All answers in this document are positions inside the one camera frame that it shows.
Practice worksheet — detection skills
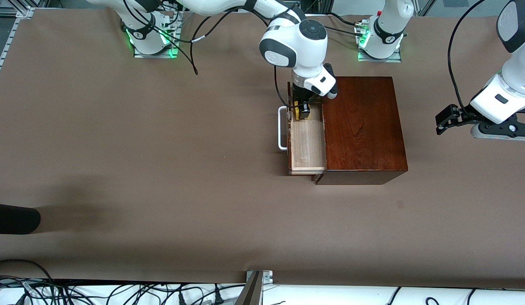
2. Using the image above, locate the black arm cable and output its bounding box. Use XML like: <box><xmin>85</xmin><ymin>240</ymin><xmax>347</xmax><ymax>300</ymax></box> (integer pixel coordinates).
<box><xmin>447</xmin><ymin>0</ymin><xmax>487</xmax><ymax>110</ymax></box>
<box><xmin>122</xmin><ymin>0</ymin><xmax>288</xmax><ymax>106</ymax></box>

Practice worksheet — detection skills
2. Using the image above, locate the black base power cable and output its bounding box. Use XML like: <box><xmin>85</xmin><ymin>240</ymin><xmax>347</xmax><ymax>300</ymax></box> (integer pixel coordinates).
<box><xmin>324</xmin><ymin>23</ymin><xmax>364</xmax><ymax>34</ymax></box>
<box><xmin>328</xmin><ymin>12</ymin><xmax>367</xmax><ymax>28</ymax></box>

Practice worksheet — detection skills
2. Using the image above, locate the aluminium rack with electronics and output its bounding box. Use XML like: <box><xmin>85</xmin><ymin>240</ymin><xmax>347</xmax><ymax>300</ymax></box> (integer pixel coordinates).
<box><xmin>288</xmin><ymin>0</ymin><xmax>331</xmax><ymax>14</ymax></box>

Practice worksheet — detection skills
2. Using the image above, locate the wooden drawer with white handle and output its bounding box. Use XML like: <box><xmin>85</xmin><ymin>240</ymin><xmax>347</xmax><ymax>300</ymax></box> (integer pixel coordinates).
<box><xmin>278</xmin><ymin>102</ymin><xmax>327</xmax><ymax>175</ymax></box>

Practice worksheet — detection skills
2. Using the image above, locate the aluminium table edge rail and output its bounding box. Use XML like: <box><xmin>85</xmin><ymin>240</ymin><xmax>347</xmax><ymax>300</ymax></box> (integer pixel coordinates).
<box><xmin>0</xmin><ymin>6</ymin><xmax>34</xmax><ymax>89</ymax></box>

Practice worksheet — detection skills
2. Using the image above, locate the dark wooden drawer cabinet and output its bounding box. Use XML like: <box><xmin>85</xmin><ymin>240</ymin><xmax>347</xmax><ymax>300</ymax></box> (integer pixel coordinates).
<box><xmin>312</xmin><ymin>76</ymin><xmax>409</xmax><ymax>186</ymax></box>

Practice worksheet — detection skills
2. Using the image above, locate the black looped floor cable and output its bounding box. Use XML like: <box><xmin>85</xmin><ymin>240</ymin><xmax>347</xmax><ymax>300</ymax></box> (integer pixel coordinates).
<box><xmin>0</xmin><ymin>259</ymin><xmax>55</xmax><ymax>305</ymax></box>

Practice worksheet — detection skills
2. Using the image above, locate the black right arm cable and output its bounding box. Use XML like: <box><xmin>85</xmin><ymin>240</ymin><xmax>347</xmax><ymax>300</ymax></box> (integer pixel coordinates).
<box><xmin>122</xmin><ymin>0</ymin><xmax>288</xmax><ymax>106</ymax></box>

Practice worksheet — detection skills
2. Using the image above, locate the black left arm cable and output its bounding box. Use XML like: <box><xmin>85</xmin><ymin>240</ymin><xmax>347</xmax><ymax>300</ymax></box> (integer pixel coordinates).
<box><xmin>447</xmin><ymin>0</ymin><xmax>487</xmax><ymax>110</ymax></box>

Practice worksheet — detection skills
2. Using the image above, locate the black rounded cylinder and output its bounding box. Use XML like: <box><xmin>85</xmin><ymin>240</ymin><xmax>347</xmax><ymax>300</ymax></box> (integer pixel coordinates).
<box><xmin>0</xmin><ymin>202</ymin><xmax>41</xmax><ymax>235</ymax></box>

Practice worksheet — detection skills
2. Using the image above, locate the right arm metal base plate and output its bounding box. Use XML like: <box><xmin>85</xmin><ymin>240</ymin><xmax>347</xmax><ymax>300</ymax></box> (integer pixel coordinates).
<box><xmin>134</xmin><ymin>13</ymin><xmax>181</xmax><ymax>59</ymax></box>

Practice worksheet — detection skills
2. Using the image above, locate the grey slanted mounting beam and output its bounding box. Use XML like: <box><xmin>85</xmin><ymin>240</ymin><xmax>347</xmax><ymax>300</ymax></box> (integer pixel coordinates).
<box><xmin>235</xmin><ymin>271</ymin><xmax>263</xmax><ymax>305</ymax></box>

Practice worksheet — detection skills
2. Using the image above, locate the small metal table bracket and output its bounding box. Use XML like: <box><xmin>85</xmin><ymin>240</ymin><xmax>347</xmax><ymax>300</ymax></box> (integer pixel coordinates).
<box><xmin>246</xmin><ymin>270</ymin><xmax>273</xmax><ymax>285</ymax></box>

